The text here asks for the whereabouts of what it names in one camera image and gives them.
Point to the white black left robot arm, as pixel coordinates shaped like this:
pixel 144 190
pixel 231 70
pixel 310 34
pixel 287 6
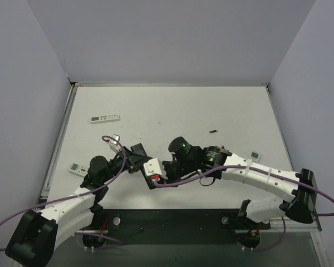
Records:
pixel 38 234

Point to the long white remote control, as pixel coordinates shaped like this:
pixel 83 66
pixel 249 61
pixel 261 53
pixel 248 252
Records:
pixel 105 118

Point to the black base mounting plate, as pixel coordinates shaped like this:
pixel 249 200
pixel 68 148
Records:
pixel 170 227

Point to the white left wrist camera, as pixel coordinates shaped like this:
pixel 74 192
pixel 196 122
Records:
pixel 113 143

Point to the small white remote right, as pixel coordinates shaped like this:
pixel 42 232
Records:
pixel 255 156

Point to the small white remote left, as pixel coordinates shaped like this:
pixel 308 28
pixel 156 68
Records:
pixel 78 169

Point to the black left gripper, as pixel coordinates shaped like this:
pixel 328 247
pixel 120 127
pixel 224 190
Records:
pixel 131 159

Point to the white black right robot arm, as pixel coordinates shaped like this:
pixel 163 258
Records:
pixel 292 193

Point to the black tv remote control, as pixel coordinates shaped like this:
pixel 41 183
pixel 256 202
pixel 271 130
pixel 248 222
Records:
pixel 139 158

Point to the small white remote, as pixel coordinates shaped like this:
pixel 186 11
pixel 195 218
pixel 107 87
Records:
pixel 78 169
pixel 255 156

